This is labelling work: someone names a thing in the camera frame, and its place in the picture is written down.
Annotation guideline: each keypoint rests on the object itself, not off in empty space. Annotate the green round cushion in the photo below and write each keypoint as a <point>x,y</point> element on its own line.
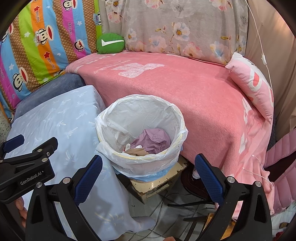
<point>108,47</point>

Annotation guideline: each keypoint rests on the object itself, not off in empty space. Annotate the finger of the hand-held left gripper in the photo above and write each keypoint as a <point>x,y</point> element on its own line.
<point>13,141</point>
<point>37,151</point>

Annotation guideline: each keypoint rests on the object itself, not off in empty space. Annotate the pink blanket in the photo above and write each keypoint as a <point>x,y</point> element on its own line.
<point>185,92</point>

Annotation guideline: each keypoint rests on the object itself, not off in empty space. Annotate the bin with white bag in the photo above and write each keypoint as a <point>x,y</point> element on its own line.
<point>138,109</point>

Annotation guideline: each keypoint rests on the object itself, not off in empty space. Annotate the light blue printed sheet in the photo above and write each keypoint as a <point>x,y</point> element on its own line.
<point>57,115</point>

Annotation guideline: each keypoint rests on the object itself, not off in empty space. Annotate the person's left hand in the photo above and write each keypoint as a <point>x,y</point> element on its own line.
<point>19,204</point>

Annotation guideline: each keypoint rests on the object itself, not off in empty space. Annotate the pink pillow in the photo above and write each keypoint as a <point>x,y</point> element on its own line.
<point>252,78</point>

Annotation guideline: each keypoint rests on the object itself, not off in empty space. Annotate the wooden stool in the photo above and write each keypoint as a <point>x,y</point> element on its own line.
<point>152,185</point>

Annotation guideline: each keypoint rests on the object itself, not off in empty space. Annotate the beige sock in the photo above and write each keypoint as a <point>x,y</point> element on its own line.
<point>136,151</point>

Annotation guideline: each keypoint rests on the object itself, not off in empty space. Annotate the white printed cloth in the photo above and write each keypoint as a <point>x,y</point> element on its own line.
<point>284,222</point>

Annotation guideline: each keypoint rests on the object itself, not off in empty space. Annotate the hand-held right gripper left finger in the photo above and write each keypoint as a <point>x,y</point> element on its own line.
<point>89,180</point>

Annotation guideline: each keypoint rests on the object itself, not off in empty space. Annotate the blue-grey sofa cushion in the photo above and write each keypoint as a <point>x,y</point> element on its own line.
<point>57,85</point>

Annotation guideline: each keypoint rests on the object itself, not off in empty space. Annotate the black folding stool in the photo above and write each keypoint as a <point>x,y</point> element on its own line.
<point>194,185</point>

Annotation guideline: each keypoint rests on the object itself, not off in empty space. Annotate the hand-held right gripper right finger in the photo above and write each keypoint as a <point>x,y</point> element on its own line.
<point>208,183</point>

